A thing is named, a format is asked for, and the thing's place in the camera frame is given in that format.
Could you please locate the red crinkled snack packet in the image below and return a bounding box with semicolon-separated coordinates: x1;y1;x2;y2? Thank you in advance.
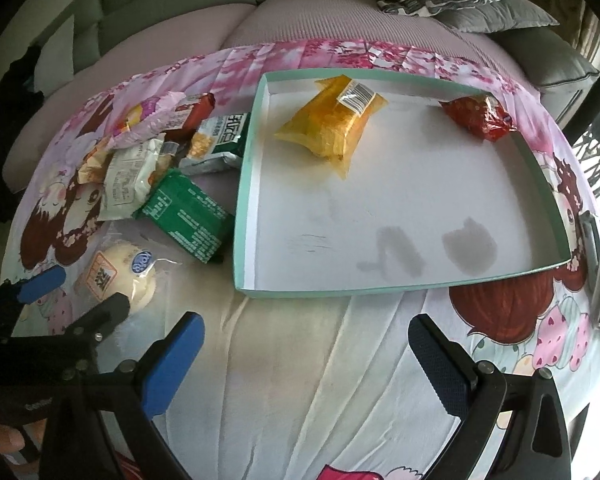
439;94;516;142

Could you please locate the pale grey cushion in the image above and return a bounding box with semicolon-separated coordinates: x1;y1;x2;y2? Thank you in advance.
34;14;76;96

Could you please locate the pink cartoon printed blanket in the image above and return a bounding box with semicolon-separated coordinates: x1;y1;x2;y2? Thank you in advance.
2;40;600;480

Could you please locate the green and white snack packet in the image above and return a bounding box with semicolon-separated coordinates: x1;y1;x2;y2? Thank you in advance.
179;111;251;176

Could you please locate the round bun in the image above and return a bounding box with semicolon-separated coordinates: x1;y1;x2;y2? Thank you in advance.
75;237;181;317

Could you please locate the pink ribbed seat cover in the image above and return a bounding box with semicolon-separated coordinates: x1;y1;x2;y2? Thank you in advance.
2;0;536;196

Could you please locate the shallow teal cardboard tray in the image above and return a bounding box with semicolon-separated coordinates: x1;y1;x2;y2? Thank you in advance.
231;71;577;301

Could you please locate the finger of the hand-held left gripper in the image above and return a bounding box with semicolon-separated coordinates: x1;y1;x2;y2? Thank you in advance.
55;292;132;358
0;265;67;333

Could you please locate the grey metal device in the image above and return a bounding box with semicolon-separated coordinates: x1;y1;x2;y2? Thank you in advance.
577;199;600;331

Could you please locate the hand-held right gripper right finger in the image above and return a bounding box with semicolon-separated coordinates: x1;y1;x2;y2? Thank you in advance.
407;313;573;480

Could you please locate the beige patterned curtain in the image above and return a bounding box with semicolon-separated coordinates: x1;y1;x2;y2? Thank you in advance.
577;5;600;73

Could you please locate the yellow clear snack packet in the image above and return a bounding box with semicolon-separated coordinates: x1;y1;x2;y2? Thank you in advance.
273;74;390;181

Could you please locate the orange-beige snack packet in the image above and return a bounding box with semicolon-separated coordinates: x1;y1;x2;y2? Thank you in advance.
77;140;116;185

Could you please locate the dark cloth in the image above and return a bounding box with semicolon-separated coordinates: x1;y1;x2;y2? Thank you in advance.
0;45;46;226

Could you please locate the dark green snack packet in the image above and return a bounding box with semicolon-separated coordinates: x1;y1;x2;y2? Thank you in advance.
134;169;237;265

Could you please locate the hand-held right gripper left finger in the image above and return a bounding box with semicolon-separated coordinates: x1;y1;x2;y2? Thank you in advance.
39;311;206;480

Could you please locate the pink snack packet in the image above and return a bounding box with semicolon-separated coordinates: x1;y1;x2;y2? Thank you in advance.
107;91;193;150

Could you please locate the plain grey pillow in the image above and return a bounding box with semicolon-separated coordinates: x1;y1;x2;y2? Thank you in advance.
435;0;561;35

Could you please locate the red-brown snack packet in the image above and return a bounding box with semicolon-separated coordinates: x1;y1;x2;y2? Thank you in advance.
165;92;216;143

